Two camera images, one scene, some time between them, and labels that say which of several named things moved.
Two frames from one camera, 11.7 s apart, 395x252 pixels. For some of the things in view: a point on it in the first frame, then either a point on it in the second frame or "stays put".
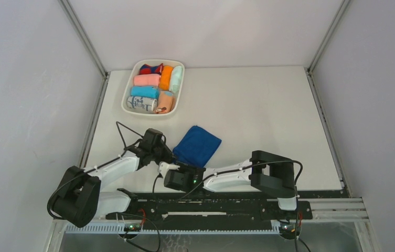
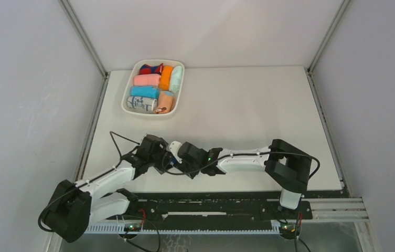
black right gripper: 184,167 -> 182,166
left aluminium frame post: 86,39 stays put
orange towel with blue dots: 166,103 stays put
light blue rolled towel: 147,91 stays put
